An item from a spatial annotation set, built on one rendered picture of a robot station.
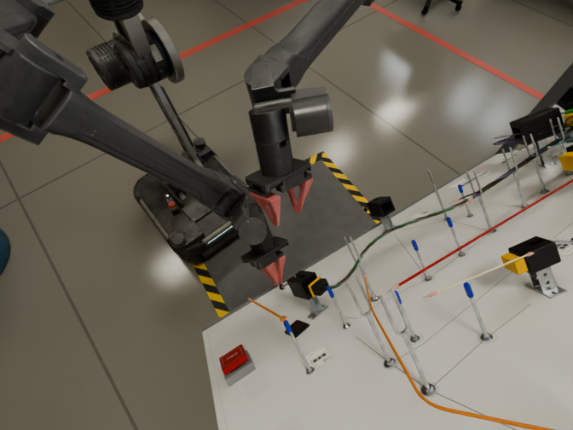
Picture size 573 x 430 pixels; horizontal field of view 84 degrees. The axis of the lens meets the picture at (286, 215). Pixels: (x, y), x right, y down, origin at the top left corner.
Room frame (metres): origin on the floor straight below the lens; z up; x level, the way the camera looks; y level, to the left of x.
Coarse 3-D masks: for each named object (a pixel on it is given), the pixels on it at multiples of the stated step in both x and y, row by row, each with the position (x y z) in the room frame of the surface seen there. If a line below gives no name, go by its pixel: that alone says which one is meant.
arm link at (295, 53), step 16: (320, 0) 0.63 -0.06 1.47; (336, 0) 0.62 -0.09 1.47; (352, 0) 0.63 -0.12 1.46; (368, 0) 0.72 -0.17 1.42; (304, 16) 0.59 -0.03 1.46; (320, 16) 0.58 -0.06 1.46; (336, 16) 0.59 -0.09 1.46; (304, 32) 0.54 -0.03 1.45; (320, 32) 0.55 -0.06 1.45; (336, 32) 0.59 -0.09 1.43; (272, 48) 0.50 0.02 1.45; (288, 48) 0.50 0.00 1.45; (304, 48) 0.51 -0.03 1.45; (320, 48) 0.54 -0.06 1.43; (272, 64) 0.47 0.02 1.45; (288, 64) 0.47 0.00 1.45; (304, 64) 0.50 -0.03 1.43; (288, 80) 0.47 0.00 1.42
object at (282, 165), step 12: (276, 144) 0.34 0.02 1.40; (288, 144) 0.35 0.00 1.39; (264, 156) 0.34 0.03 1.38; (276, 156) 0.33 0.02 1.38; (288, 156) 0.34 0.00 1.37; (264, 168) 0.33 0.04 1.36; (276, 168) 0.32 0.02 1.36; (288, 168) 0.33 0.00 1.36; (300, 168) 0.34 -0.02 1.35; (252, 180) 0.31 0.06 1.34; (264, 180) 0.31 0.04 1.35; (276, 180) 0.30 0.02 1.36
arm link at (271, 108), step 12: (252, 108) 0.40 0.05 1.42; (264, 108) 0.38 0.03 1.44; (276, 108) 0.38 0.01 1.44; (252, 120) 0.37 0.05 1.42; (264, 120) 0.36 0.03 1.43; (276, 120) 0.36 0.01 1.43; (252, 132) 0.37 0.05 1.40; (264, 132) 0.35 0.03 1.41; (276, 132) 0.35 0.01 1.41; (288, 132) 0.37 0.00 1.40; (264, 144) 0.34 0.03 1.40
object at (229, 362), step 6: (234, 348) 0.09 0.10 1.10; (240, 348) 0.09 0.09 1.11; (228, 354) 0.08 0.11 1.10; (234, 354) 0.07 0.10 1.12; (240, 354) 0.07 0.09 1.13; (222, 360) 0.07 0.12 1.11; (228, 360) 0.06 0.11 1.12; (234, 360) 0.06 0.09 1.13; (240, 360) 0.06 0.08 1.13; (246, 360) 0.06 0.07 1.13; (222, 366) 0.05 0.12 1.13; (228, 366) 0.05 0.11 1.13; (234, 366) 0.05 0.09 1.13; (228, 372) 0.04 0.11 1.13
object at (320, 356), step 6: (318, 348) 0.08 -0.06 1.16; (324, 348) 0.08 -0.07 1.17; (306, 354) 0.07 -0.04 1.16; (312, 354) 0.07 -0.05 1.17; (318, 354) 0.07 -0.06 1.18; (324, 354) 0.07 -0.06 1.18; (330, 354) 0.07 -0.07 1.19; (300, 360) 0.06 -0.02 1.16; (312, 360) 0.06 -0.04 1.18; (318, 360) 0.06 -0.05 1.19; (324, 360) 0.06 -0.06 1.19; (312, 366) 0.05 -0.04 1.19; (318, 366) 0.05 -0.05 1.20
